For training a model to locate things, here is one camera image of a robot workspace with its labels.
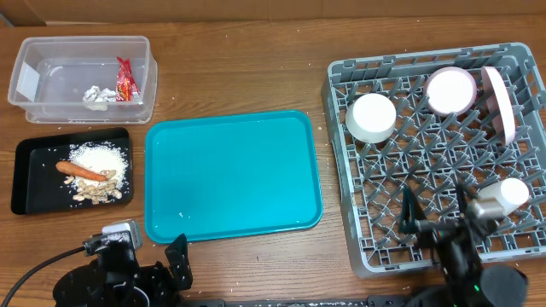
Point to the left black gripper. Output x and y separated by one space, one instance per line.
157 283

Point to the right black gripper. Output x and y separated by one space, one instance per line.
442 241

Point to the white paper cup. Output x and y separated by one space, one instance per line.
511 193

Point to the white bowl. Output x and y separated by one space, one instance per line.
371 118

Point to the pink rimmed bowl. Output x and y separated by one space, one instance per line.
450 90

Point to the white plate with food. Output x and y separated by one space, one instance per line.
499 104

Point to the orange carrot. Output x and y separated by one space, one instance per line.
71 169

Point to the red snack wrapper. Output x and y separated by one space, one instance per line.
126 87

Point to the white tissue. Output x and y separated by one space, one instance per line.
96 99

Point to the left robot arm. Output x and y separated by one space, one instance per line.
69 291

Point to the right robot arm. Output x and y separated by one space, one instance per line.
467 281

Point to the grey dishwasher rack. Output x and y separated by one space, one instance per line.
431 154

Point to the teal serving tray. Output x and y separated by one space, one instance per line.
231 176

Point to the food scraps on plate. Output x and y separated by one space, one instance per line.
105 158

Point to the black plastic tray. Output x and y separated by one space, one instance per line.
38 187

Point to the clear plastic bin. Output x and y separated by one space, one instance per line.
51 74

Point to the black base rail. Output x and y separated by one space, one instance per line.
370 301

